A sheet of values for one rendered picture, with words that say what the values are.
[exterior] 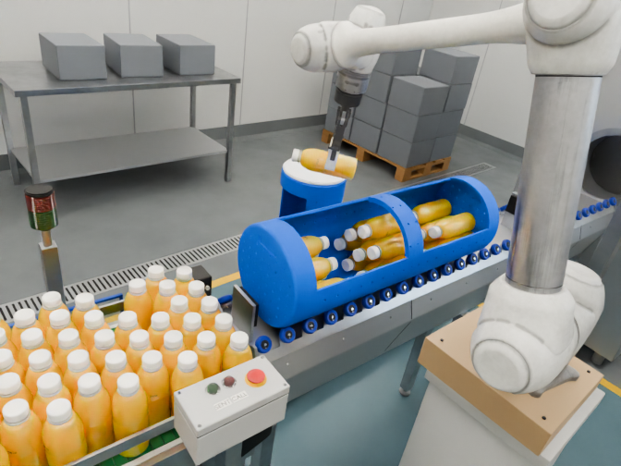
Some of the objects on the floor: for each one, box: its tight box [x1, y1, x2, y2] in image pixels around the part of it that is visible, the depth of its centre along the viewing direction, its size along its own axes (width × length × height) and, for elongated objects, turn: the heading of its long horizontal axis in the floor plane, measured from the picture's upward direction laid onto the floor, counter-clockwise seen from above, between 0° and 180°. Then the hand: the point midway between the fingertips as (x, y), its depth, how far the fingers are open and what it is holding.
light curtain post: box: [587, 202, 621, 281], centre depth 201 cm, size 6×6×170 cm
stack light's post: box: [39, 240, 67, 306], centre depth 152 cm, size 4×4×110 cm
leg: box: [399, 328, 433, 397], centre depth 228 cm, size 6×6×63 cm
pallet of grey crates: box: [322, 47, 480, 182], centre depth 509 cm, size 120×80×119 cm
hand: (332, 154), depth 144 cm, fingers closed on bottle, 7 cm apart
